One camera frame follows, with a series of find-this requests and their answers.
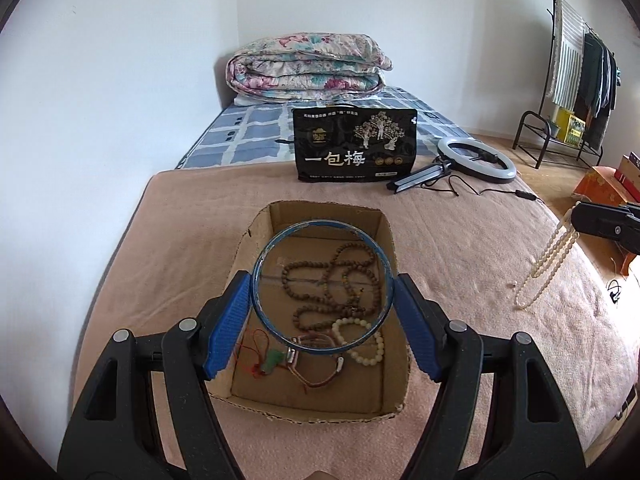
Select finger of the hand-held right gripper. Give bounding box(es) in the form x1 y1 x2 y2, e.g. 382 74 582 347
571 201 640 256

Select cardboard box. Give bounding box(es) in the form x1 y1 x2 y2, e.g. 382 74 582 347
207 201 412 422

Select brown cord bracelet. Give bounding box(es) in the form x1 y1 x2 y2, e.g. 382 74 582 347
285 335 346 393

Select green pendant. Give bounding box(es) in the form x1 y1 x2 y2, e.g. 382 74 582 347
239 329 288 378

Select red flat box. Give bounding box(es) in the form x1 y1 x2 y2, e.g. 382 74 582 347
614 170 638 204

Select black metal clothes rack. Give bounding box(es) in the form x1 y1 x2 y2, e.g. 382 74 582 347
512 0 623 170

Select thin metal bangle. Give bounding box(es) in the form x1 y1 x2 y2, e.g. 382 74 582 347
251 219 392 357

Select yellow box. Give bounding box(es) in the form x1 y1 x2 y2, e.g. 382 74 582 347
556 107 587 145

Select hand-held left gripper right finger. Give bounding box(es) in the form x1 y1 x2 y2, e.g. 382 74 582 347
392 274 586 480

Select white ring light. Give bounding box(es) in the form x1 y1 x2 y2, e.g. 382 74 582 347
437 137 519 183

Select black cable with switch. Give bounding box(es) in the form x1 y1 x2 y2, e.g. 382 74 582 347
425 175 541 204

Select folded floral quilt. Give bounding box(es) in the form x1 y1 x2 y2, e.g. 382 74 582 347
225 33 393 107

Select dark hanging clothes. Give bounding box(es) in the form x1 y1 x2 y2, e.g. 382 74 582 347
577 32 623 148

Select black snack bag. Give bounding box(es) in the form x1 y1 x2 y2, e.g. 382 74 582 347
292 106 419 183

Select brown bead necklace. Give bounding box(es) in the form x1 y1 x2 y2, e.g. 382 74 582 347
281 242 378 333

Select tan gift box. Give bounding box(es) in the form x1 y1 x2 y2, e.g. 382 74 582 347
620 154 640 196

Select folded black tripod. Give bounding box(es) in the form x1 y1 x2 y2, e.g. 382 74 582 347
386 162 453 196

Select cream bead bracelet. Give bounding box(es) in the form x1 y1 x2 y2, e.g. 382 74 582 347
331 316 386 366

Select white pearl necklace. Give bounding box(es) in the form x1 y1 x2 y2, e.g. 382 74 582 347
509 207 580 311

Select blue checked mattress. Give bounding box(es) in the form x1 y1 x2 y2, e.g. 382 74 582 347
175 85 473 170

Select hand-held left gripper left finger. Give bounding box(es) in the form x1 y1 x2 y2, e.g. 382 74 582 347
56 270 251 480

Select striped hanging towel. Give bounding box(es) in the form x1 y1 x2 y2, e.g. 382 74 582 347
550 0 586 106

